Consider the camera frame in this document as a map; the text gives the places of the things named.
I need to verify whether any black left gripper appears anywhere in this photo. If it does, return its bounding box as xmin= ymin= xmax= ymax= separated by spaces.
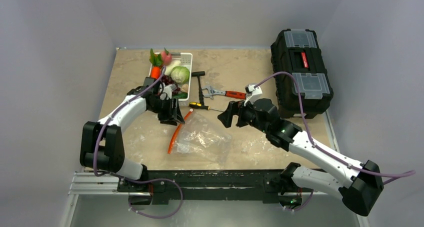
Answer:
xmin=148 ymin=96 xmax=184 ymax=126

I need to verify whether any clear zip top bag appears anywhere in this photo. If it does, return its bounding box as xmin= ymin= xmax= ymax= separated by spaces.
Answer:
xmin=167 ymin=108 xmax=232 ymax=164

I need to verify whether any white toy radish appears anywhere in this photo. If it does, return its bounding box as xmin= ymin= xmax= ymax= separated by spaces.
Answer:
xmin=164 ymin=59 xmax=182 ymax=76

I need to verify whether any orange toy carrot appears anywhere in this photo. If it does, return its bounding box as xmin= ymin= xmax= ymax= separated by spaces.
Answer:
xmin=149 ymin=48 xmax=163 ymax=79

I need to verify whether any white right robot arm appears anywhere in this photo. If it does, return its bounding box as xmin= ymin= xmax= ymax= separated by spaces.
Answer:
xmin=217 ymin=98 xmax=384 ymax=217

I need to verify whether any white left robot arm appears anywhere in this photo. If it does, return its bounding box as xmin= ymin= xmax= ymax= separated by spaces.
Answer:
xmin=79 ymin=77 xmax=185 ymax=192

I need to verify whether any yellow black screwdriver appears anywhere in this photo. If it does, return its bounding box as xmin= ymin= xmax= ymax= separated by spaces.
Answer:
xmin=189 ymin=102 xmax=224 ymax=112

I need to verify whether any green toy cucumber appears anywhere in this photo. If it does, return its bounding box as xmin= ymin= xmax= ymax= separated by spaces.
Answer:
xmin=173 ymin=92 xmax=188 ymax=99

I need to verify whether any beige toy garlic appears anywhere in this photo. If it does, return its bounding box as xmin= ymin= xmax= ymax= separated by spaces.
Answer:
xmin=180 ymin=83 xmax=190 ymax=93

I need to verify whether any purple toy grape bunch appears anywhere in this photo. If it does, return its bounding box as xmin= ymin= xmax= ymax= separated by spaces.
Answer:
xmin=160 ymin=75 xmax=181 ymax=95

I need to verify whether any green toy cabbage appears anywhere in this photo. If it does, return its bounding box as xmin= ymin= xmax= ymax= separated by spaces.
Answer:
xmin=170 ymin=66 xmax=191 ymax=85

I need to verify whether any black hammer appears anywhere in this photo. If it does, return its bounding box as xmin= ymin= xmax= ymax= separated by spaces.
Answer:
xmin=191 ymin=71 xmax=206 ymax=105

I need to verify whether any white plastic basket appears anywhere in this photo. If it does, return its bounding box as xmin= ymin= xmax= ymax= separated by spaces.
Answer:
xmin=149 ymin=49 xmax=193 ymax=107

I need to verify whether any pink toy peach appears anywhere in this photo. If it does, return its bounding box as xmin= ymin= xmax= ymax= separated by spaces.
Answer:
xmin=160 ymin=48 xmax=173 ymax=66

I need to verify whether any black toolbox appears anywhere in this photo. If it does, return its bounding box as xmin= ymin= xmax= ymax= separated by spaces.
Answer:
xmin=270 ymin=28 xmax=334 ymax=119

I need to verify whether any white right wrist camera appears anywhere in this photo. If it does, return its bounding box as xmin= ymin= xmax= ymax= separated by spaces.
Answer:
xmin=243 ymin=83 xmax=263 ymax=106

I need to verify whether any red handled adjustable wrench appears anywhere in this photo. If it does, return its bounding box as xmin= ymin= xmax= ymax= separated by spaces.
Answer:
xmin=202 ymin=85 xmax=246 ymax=100

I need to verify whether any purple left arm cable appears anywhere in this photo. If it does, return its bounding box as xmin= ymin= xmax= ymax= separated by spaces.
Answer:
xmin=93 ymin=65 xmax=184 ymax=220

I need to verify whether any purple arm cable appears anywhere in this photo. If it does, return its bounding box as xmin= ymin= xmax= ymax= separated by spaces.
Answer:
xmin=93 ymin=65 xmax=184 ymax=220
xmin=253 ymin=71 xmax=416 ymax=212

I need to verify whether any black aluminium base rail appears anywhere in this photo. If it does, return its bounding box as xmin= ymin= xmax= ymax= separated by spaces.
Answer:
xmin=68 ymin=168 xmax=327 ymax=207

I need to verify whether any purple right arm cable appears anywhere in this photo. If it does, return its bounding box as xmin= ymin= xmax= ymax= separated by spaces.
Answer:
xmin=253 ymin=71 xmax=416 ymax=212

